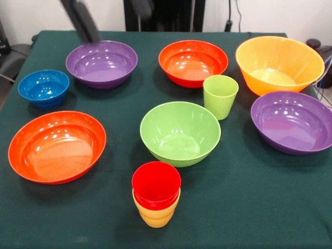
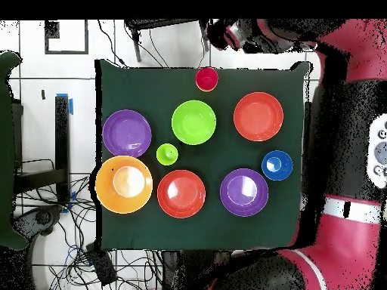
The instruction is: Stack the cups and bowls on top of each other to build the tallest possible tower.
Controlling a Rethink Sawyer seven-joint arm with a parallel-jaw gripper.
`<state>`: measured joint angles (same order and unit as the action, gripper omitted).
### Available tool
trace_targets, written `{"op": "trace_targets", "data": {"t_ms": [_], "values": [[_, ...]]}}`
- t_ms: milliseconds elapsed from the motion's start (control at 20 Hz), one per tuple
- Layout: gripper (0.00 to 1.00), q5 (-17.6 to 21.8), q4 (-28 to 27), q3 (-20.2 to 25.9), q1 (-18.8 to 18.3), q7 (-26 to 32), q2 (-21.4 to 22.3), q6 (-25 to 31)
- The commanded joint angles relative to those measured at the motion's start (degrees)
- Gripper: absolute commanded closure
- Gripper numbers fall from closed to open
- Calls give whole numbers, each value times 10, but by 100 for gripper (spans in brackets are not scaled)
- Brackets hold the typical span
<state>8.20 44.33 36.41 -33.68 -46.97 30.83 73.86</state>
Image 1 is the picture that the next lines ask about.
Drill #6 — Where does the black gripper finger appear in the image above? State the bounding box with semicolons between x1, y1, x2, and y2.
74;1;101;44
60;0;88;44

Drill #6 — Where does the small blue plastic bowl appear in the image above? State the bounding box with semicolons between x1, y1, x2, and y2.
17;69;70;109

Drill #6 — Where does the green plastic bowl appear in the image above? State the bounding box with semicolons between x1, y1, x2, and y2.
140;101;222;168

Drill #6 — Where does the red plastic cup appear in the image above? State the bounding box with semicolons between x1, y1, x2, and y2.
131;161;182;210

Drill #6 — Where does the yellow plastic cup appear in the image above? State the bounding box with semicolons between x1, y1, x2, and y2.
132;188;181;229

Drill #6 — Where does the purple plastic bowl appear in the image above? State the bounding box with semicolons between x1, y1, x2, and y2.
251;91;332;156
65;40;138;90

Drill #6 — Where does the black chair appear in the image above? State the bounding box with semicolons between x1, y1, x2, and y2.
306;38;332;62
0;43;33;78

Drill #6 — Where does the orange-red plastic bowl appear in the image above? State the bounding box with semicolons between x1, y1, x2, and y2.
8;110;107;185
158;39;229;89

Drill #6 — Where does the green plastic cup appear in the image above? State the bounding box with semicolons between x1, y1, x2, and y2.
203;74;240;121

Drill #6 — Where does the large orange plastic bowl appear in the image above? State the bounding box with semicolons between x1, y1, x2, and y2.
235;35;325;96

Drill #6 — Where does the dark green tablecloth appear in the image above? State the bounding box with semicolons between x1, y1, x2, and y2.
0;30;332;249

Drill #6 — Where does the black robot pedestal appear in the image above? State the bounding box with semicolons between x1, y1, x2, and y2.
123;0;206;33

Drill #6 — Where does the black wall cable plug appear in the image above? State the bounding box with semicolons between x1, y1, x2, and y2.
224;0;242;33

